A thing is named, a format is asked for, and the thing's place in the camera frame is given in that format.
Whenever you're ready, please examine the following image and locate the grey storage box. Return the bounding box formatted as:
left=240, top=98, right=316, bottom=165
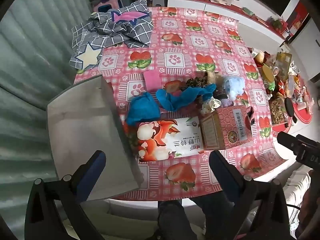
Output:
left=47, top=74, right=146, bottom=202

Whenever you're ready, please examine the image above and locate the white and orange printed packet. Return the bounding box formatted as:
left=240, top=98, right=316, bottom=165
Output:
left=136, top=116, right=204, bottom=162

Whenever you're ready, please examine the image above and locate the person's right leg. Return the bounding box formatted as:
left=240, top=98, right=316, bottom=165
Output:
left=194, top=197, right=238, bottom=240

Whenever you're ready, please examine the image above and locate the person's leg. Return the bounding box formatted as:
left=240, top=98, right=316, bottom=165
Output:
left=194, top=197, right=238, bottom=240
left=157, top=200, right=200, bottom=240

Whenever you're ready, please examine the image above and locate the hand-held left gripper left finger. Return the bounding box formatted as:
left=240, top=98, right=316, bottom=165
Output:
left=25, top=150, right=107, bottom=240

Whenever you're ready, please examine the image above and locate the white polka dot scrunchie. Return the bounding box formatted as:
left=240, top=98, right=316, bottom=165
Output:
left=201, top=98, right=222, bottom=115

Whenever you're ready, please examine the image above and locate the dark knitted band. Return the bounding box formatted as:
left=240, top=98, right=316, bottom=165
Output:
left=212, top=88, right=227, bottom=99

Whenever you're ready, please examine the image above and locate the bag of peanuts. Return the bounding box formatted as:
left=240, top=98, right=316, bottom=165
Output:
left=270, top=97, right=288, bottom=125

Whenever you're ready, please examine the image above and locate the beige fluffy scrunchie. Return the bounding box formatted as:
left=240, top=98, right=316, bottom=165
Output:
left=204, top=70, right=223, bottom=85

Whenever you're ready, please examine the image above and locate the black round lid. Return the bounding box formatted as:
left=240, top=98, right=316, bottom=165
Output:
left=284, top=97, right=296, bottom=117

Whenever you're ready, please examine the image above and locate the blue cloth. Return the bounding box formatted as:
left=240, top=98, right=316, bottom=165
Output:
left=126, top=92, right=161, bottom=126
left=155, top=84, right=217, bottom=112

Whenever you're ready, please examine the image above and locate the leopard print scrunchie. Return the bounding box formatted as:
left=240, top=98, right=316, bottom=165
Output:
left=180, top=76, right=208, bottom=93

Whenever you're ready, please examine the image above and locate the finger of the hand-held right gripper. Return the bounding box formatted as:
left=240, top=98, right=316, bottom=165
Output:
left=277, top=131, right=304, bottom=155

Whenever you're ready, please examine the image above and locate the pink strawberry print tablecloth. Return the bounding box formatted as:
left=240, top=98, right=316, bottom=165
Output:
left=74, top=6, right=288, bottom=202

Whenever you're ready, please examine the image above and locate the heap of snack packets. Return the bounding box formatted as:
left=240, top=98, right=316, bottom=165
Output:
left=252, top=50, right=315, bottom=130

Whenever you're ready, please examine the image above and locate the pink patterned carton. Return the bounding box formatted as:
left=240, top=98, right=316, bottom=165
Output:
left=199, top=105, right=255, bottom=150

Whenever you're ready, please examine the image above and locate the grey checked cloth with star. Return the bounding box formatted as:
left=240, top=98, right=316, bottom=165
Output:
left=69, top=0, right=153, bottom=70

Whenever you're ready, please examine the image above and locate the light blue fluffy scrunchie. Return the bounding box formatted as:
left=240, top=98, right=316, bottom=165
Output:
left=222, top=76, right=246, bottom=100

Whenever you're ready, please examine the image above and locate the person's left leg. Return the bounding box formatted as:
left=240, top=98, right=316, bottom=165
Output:
left=157, top=200, right=200, bottom=240

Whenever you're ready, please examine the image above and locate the pink plastic stool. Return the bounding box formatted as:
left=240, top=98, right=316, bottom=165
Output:
left=94, top=0, right=123, bottom=13

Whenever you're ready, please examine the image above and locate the jar with yellow lid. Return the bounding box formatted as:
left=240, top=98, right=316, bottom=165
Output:
left=261, top=65, right=275, bottom=83

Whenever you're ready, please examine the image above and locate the pink towel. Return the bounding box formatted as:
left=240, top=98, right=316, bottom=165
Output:
left=143, top=70, right=165, bottom=92

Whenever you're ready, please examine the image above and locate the white cloth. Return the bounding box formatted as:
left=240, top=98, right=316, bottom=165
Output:
left=284, top=165, right=313, bottom=207

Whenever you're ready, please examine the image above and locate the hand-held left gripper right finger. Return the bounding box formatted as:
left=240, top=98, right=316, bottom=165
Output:
left=209, top=150, right=292, bottom=240

